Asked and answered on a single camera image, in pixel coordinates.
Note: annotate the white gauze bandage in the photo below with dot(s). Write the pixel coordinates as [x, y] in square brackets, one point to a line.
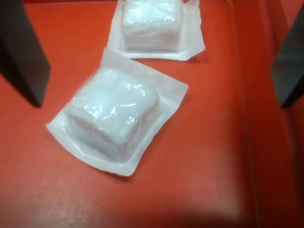
[107, 114]
[152, 28]

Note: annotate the red crate holding bandages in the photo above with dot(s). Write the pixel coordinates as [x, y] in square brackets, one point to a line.
[213, 142]

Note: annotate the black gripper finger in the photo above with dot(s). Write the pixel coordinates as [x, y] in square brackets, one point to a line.
[291, 71]
[21, 52]

